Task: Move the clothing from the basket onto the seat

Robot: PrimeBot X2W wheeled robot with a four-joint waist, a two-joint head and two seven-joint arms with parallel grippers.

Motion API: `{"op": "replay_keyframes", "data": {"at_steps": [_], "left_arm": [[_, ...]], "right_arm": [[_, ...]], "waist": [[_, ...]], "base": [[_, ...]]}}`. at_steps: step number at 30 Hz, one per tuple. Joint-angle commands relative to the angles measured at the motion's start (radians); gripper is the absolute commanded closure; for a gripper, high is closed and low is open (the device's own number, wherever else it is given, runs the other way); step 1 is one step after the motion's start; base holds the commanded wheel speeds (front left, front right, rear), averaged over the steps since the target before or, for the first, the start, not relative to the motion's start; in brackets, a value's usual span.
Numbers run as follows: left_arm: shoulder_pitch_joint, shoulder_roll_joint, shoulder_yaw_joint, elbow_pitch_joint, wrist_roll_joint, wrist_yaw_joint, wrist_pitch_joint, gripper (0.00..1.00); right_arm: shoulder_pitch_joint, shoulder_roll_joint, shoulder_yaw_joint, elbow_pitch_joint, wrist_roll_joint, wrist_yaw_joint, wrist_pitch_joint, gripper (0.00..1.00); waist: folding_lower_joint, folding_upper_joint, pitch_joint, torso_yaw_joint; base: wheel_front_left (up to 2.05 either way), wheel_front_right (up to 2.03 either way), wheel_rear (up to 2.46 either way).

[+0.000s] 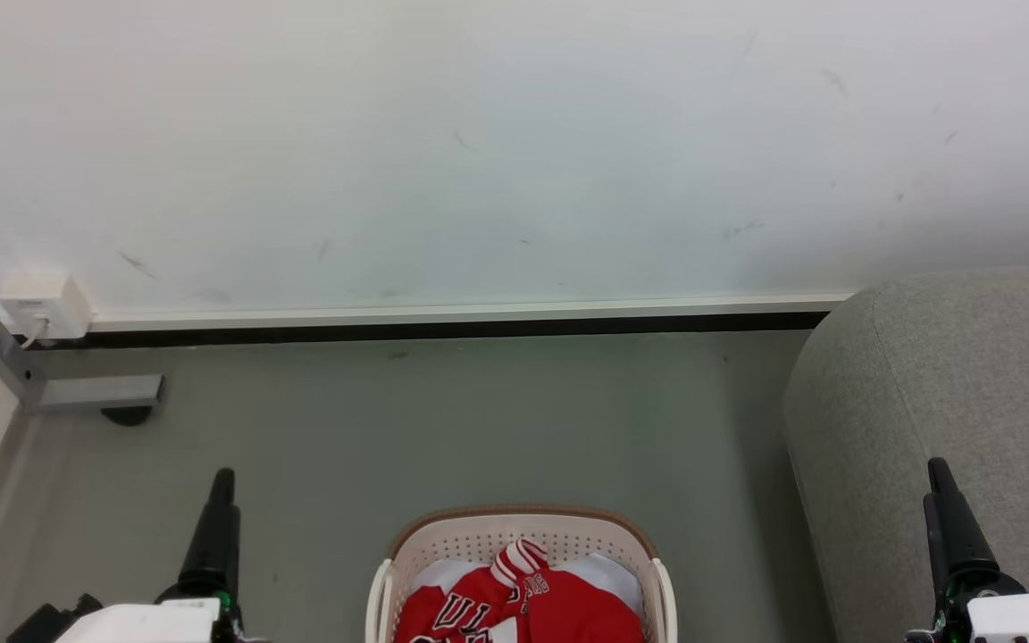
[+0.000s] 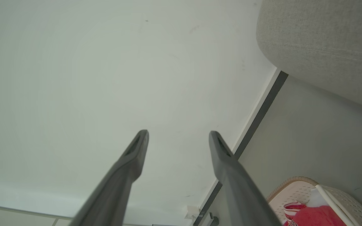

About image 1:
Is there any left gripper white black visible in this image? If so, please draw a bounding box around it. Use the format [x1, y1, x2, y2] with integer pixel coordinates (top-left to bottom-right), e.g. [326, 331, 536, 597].
[57, 467, 265, 643]

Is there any red and white varsity jacket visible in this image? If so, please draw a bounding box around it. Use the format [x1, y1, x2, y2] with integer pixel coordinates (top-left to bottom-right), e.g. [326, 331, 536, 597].
[394, 538, 647, 643]

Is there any beige perforated laundry basket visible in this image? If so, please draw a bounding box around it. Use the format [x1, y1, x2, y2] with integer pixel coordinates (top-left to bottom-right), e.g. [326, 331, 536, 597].
[365, 505, 679, 643]

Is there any grey fabric sofa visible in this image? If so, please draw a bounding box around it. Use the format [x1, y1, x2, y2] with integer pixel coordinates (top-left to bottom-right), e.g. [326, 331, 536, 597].
[781, 265, 1029, 643]

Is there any grey metal foot bar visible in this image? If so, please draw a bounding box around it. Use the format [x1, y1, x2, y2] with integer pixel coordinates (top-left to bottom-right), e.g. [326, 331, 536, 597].
[37, 374, 164, 427]

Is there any white and black baseboard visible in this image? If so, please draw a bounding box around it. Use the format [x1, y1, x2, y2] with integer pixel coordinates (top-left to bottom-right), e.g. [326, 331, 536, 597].
[10, 290, 857, 350]

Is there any white wall socket box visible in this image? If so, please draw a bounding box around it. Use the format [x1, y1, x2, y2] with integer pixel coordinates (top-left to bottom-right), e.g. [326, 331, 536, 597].
[0, 268, 94, 342]

